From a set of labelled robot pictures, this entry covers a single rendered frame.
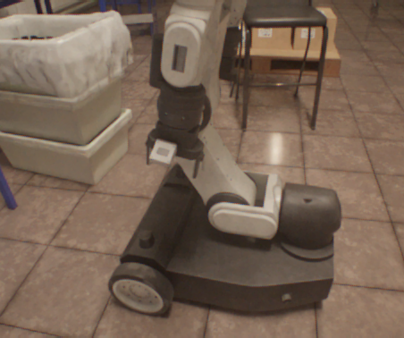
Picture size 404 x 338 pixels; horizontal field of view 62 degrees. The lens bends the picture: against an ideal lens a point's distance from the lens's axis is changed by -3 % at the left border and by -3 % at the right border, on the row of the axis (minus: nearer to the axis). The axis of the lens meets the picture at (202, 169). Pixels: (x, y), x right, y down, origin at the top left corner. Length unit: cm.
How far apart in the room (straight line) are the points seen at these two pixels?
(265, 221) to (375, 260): 54
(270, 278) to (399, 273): 53
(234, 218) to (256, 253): 15
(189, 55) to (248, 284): 67
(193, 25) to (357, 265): 104
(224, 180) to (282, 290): 36
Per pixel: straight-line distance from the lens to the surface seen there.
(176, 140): 71
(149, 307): 115
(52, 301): 130
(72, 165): 168
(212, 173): 98
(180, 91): 64
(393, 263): 142
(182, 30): 58
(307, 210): 101
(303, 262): 109
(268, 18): 182
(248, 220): 100
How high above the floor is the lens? 100
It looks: 36 degrees down
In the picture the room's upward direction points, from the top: 2 degrees counter-clockwise
